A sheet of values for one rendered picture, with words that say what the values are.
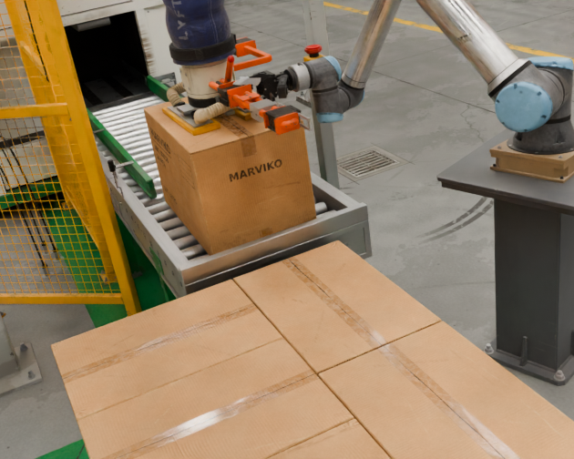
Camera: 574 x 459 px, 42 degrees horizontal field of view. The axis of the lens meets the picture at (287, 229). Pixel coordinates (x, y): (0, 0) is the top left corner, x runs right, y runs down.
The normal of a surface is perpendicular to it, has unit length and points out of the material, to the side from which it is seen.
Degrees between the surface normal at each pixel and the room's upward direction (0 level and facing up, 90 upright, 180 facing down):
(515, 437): 0
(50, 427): 0
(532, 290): 90
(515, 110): 89
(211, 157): 90
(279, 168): 90
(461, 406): 0
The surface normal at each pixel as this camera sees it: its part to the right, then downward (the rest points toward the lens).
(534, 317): -0.68, 0.42
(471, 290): -0.15, -0.88
